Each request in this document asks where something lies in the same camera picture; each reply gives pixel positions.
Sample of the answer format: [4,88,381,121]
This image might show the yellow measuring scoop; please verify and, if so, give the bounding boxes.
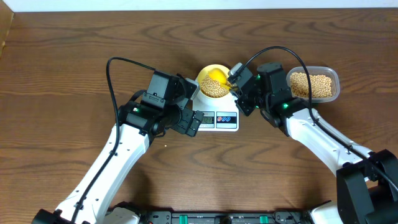
[208,68,231,90]

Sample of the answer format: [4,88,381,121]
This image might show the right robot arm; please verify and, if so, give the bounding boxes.
[228,63,397,223]

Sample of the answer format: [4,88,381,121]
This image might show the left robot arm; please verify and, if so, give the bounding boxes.
[33,71,203,223]

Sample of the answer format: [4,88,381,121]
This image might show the white digital kitchen scale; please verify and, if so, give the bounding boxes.
[193,91,239,132]

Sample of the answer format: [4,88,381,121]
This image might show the soybeans in bowl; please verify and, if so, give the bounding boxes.
[201,75,229,98]

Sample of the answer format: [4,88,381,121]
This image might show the pale yellow bowl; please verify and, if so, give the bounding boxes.
[196,64,233,99]

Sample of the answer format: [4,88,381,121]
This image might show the soybeans pile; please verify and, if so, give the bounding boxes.
[290,72,332,98]

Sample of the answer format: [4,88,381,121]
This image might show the clear plastic container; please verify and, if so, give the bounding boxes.
[286,66,340,103]

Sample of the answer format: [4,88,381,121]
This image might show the cardboard box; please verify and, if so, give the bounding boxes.
[0,0,14,54]

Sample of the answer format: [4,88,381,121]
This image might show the left black cable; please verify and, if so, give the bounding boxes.
[70,56,156,224]

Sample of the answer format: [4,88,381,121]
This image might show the black cable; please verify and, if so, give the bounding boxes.
[238,45,398,190]
[70,56,156,224]

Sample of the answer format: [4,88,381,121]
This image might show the right black cable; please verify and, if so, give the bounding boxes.
[238,45,398,190]

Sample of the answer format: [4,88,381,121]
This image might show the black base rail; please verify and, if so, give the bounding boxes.
[105,202,312,224]

